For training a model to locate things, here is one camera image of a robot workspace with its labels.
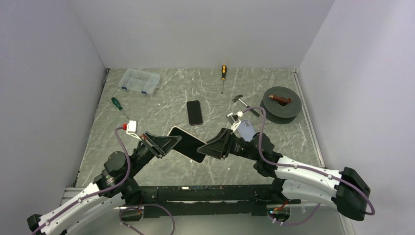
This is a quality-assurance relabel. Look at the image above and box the green handled screwdriver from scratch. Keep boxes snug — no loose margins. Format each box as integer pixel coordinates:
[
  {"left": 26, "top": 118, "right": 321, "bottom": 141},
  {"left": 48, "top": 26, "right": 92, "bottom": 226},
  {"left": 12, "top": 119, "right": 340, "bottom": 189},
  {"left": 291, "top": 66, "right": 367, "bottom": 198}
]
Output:
[{"left": 111, "top": 97, "right": 129, "bottom": 119}]

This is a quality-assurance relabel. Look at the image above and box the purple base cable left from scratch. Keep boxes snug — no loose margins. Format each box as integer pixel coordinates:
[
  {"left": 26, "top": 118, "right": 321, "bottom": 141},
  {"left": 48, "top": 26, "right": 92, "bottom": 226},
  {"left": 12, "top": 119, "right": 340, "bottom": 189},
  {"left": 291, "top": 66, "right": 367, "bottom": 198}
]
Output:
[{"left": 118, "top": 203, "right": 176, "bottom": 235}]

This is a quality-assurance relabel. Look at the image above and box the orange black screwdriver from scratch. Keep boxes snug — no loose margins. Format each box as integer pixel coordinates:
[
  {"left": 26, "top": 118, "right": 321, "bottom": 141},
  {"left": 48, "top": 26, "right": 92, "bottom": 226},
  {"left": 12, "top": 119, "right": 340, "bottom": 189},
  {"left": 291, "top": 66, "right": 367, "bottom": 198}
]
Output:
[{"left": 221, "top": 65, "right": 227, "bottom": 94}]

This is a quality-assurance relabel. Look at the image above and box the brown red tool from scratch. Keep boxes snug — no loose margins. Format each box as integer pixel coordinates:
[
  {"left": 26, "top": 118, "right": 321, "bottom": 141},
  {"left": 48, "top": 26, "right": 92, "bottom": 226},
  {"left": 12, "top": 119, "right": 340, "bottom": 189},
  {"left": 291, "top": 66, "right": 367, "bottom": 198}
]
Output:
[{"left": 269, "top": 94, "right": 292, "bottom": 106}]

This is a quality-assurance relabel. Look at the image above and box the small black handled hammer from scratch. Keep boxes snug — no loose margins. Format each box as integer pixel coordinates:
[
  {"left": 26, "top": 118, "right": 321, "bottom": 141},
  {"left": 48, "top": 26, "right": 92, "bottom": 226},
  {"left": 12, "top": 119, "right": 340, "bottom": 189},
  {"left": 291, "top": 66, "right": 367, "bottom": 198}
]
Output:
[{"left": 232, "top": 94, "right": 260, "bottom": 117}]

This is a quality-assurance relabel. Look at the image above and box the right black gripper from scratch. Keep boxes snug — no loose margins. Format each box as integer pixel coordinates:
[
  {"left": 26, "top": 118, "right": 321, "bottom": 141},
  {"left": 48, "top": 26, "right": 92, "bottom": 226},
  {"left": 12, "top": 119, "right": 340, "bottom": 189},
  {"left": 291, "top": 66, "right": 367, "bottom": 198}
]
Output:
[{"left": 197, "top": 128, "right": 259, "bottom": 161}]

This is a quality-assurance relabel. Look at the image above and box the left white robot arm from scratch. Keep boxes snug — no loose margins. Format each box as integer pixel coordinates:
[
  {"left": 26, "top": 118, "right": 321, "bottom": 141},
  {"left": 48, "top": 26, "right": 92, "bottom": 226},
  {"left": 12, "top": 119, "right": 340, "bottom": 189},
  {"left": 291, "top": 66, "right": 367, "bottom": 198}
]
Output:
[{"left": 27, "top": 127, "right": 182, "bottom": 235}]

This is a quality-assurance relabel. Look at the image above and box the black base frame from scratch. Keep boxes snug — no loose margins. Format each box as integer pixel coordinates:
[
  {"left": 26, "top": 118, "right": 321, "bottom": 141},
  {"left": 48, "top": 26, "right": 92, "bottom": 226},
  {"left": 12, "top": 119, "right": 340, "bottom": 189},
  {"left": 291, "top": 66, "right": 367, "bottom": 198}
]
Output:
[{"left": 126, "top": 184, "right": 289, "bottom": 218}]

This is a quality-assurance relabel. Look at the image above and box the clear plastic screw box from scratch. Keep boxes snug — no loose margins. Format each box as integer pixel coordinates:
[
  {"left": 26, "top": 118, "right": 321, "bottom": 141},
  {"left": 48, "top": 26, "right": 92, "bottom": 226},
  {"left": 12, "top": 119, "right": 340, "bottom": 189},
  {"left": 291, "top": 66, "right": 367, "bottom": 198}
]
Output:
[{"left": 118, "top": 69, "right": 161, "bottom": 95}]

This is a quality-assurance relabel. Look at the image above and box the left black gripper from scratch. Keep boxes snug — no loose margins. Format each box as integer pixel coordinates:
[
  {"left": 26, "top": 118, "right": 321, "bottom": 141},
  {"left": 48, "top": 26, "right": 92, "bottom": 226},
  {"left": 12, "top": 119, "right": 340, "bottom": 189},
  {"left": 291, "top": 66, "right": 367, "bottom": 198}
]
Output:
[{"left": 126, "top": 131, "right": 182, "bottom": 178}]

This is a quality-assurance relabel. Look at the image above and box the purple phone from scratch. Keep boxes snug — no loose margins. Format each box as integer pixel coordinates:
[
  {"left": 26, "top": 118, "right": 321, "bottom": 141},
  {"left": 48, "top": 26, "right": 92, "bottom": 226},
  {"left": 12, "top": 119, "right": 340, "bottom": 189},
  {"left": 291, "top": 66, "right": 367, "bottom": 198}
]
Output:
[{"left": 186, "top": 100, "right": 203, "bottom": 126}]

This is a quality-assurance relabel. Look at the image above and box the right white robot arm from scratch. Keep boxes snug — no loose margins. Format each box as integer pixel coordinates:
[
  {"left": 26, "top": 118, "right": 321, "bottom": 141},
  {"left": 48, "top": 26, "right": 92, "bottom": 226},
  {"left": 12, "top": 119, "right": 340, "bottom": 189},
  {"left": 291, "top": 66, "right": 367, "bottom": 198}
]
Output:
[{"left": 197, "top": 128, "right": 374, "bottom": 221}]

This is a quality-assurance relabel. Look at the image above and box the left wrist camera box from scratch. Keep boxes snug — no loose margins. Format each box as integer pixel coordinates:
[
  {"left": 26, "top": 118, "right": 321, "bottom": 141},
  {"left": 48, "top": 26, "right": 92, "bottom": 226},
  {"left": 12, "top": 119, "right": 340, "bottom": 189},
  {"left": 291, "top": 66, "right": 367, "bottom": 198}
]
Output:
[{"left": 122, "top": 120, "right": 139, "bottom": 139}]

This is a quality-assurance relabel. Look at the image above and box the black filament spool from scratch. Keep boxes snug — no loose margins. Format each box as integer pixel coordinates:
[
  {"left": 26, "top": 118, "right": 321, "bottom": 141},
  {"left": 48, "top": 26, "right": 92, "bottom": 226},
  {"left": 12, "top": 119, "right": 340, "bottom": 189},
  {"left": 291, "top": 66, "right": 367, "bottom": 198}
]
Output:
[{"left": 260, "top": 86, "right": 302, "bottom": 124}]

